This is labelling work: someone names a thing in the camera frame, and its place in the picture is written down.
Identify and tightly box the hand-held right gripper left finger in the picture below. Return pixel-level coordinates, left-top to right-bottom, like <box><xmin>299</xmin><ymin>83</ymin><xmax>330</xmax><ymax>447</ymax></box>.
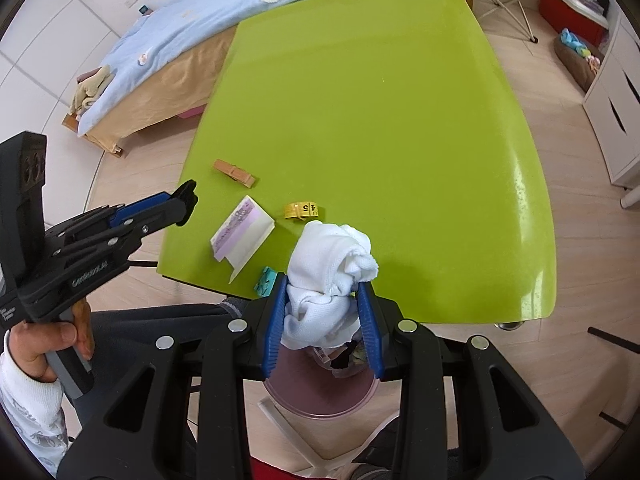
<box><xmin>57</xmin><ymin>274</ymin><xmax>291</xmax><ymax>480</ymax></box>

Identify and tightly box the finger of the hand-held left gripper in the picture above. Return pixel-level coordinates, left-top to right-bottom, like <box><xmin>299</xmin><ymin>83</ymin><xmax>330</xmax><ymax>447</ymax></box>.
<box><xmin>106</xmin><ymin>202</ymin><xmax>195</xmax><ymax>262</ymax></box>
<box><xmin>46</xmin><ymin>179</ymin><xmax>200</xmax><ymax>247</ymax></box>

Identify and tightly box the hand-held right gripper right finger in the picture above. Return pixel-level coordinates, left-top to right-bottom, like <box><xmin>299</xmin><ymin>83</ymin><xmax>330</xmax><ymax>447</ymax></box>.
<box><xmin>356</xmin><ymin>281</ymin><xmax>586</xmax><ymax>480</ymax></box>

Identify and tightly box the white sock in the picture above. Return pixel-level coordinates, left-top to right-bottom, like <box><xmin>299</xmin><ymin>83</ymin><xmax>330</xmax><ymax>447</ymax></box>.
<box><xmin>281</xmin><ymin>221</ymin><xmax>379</xmax><ymax>350</ymax></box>

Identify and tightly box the pink plastic bin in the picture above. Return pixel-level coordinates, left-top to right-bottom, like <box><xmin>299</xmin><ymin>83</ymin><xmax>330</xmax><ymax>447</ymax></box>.
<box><xmin>262</xmin><ymin>332</ymin><xmax>381</xmax><ymax>420</ymax></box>

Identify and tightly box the person's left forearm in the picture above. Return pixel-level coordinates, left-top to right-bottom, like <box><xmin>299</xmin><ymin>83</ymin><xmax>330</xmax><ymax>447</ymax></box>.
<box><xmin>0</xmin><ymin>332</ymin><xmax>75</xmax><ymax>478</ymax></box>

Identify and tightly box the person's left hand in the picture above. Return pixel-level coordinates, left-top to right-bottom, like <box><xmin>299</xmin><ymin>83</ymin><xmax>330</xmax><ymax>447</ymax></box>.
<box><xmin>7</xmin><ymin>302</ymin><xmax>96</xmax><ymax>381</ymax></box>

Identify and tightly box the teal binder clip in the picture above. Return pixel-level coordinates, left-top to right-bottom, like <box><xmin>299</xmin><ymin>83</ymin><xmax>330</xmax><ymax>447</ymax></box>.
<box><xmin>251</xmin><ymin>267</ymin><xmax>279</xmax><ymax>299</ymax></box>

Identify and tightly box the purple and white card packet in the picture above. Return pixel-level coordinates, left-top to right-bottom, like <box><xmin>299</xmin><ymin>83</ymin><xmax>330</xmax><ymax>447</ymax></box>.
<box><xmin>210</xmin><ymin>196</ymin><xmax>276</xmax><ymax>285</ymax></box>

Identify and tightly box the wooden clothespin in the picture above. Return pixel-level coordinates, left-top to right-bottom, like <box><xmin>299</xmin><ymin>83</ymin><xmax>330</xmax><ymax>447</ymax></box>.
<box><xmin>213</xmin><ymin>159</ymin><xmax>257</xmax><ymax>189</ymax></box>

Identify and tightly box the wooden bed with tan skirt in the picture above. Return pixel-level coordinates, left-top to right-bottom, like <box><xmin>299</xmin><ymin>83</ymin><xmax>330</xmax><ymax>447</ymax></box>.
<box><xmin>62</xmin><ymin>0</ymin><xmax>473</xmax><ymax>159</ymax></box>

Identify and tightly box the yellow tape measure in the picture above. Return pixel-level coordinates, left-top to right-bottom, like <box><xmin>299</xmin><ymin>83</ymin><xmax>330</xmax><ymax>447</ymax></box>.
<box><xmin>284</xmin><ymin>201</ymin><xmax>322</xmax><ymax>221</ymax></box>

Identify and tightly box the black shoe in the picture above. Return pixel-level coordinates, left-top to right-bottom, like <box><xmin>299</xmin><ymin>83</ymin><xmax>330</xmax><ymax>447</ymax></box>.
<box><xmin>350</xmin><ymin>417</ymin><xmax>402</xmax><ymax>480</ymax></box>

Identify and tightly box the beige folded towel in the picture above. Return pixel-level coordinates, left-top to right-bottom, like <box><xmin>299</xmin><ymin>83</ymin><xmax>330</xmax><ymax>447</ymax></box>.
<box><xmin>69</xmin><ymin>65</ymin><xmax>115</xmax><ymax>115</ymax></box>

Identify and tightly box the light blue printed blanket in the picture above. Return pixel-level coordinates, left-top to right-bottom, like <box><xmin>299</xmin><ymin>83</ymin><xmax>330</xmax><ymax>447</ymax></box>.
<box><xmin>77</xmin><ymin>0</ymin><xmax>455</xmax><ymax>133</ymax></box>

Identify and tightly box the green table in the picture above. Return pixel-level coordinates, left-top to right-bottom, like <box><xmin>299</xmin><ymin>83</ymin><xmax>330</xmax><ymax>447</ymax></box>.
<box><xmin>156</xmin><ymin>0</ymin><xmax>558</xmax><ymax>331</ymax></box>

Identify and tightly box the white drawer unit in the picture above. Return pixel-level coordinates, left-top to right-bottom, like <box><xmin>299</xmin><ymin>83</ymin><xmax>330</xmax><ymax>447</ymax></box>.
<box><xmin>582</xmin><ymin>10</ymin><xmax>640</xmax><ymax>189</ymax></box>

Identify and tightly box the brown pet bed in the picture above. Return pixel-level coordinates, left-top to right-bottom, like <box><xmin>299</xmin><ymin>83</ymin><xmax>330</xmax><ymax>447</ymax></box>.
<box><xmin>552</xmin><ymin>27</ymin><xmax>608</xmax><ymax>93</ymax></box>

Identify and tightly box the blue green yarn toy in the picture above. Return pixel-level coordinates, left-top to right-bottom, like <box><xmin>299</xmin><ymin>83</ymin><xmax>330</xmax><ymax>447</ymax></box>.
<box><xmin>560</xmin><ymin>29</ymin><xmax>592</xmax><ymax>57</ymax></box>

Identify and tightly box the red box with white lid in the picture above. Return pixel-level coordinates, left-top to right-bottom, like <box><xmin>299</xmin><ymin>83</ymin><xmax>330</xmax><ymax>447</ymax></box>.
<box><xmin>539</xmin><ymin>0</ymin><xmax>609</xmax><ymax>47</ymax></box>

